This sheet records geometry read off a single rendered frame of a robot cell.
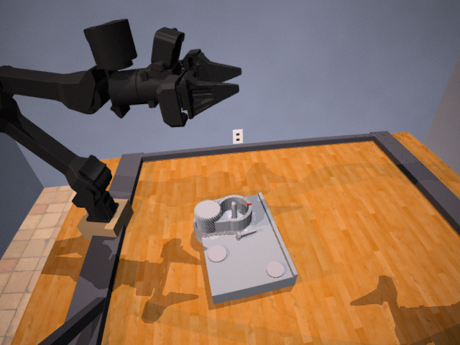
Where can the silver toothed gear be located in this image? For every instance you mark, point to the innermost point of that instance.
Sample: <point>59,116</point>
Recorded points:
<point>228,213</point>

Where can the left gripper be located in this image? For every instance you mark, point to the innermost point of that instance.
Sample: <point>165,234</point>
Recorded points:
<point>196,92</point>

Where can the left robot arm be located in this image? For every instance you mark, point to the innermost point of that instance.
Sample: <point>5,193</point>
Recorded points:
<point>112,46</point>

